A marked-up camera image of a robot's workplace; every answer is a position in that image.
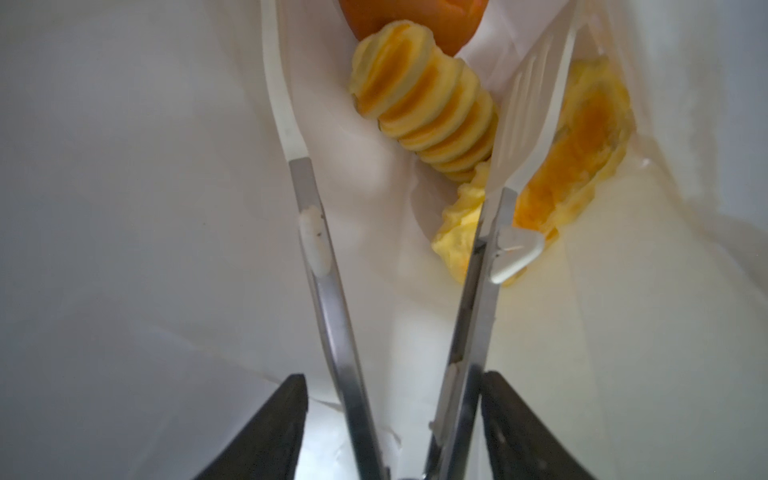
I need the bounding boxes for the long golden pastry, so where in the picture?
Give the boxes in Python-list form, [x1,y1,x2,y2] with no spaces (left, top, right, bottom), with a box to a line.
[431,55,635,283]

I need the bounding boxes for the ridged spiral bread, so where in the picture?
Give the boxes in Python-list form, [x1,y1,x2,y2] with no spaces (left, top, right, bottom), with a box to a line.
[348,20,499,183]

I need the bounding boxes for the round brown bun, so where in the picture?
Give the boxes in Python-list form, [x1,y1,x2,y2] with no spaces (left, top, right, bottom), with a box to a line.
[339,0,489,56]

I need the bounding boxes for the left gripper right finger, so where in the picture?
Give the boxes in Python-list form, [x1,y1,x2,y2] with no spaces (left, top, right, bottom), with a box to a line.
[481,371,594,480]

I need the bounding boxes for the floral paper bag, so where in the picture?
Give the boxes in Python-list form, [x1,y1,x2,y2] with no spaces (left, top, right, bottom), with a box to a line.
[1,1,767,479]

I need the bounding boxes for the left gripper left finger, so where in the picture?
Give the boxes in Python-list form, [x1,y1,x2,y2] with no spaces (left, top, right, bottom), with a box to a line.
[197,374,309,480]

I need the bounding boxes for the white kitchen tongs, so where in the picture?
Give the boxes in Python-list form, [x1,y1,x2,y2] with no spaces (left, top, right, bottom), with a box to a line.
[261,1,581,479]

